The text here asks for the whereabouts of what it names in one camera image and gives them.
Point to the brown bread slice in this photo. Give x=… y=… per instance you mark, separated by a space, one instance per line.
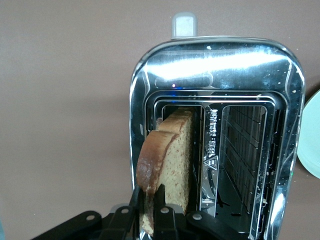
x=175 y=155

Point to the beige chrome toaster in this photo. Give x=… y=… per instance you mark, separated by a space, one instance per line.
x=225 y=70

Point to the light green round plate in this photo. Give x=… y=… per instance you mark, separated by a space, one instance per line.
x=311 y=140

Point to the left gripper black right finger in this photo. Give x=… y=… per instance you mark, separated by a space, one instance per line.
x=165 y=220

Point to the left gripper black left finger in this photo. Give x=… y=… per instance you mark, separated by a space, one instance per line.
x=110 y=225

